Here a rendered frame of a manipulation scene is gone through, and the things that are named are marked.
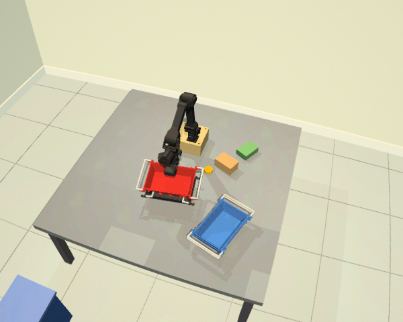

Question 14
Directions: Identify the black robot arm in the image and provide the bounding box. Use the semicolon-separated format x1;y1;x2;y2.
158;92;201;166

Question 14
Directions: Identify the yellow cylinder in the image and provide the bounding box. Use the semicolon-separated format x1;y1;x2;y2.
204;166;213;174

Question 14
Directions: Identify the green rectangular block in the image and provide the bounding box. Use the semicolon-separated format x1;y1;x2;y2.
236;141;259;161

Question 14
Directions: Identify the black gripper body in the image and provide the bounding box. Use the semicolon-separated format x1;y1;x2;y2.
164;149;182;176

